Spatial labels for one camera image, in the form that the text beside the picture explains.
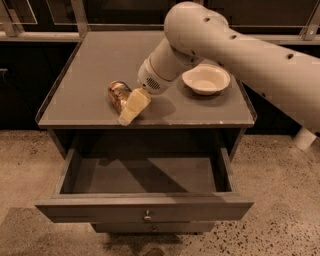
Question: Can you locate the grey drawer cabinet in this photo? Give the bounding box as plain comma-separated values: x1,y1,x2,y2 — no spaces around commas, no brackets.
36,32,256,233

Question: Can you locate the metal railing frame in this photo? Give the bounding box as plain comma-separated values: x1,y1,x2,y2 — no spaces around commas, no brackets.
0,0,320,45

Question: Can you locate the grey lower drawer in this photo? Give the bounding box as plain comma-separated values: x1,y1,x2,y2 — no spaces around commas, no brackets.
92,222,213,233

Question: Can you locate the white paper bowl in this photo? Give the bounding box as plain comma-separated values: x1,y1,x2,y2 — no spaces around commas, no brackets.
182,64,231,96

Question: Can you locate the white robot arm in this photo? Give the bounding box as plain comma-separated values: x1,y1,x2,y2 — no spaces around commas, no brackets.
119,2,320,133

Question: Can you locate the metal top drawer knob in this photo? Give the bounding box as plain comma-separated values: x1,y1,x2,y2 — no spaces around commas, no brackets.
143,210,152,222

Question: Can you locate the orange soda can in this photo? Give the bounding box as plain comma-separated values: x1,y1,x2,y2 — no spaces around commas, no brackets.
108,81,132,113

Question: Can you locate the open grey top drawer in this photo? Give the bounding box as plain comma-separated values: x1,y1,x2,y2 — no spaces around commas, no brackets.
35,149,253,223

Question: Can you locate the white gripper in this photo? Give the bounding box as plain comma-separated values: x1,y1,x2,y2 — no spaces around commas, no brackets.
118,57,173,126

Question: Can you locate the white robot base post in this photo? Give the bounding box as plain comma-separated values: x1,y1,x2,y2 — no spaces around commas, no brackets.
293,128,317,151

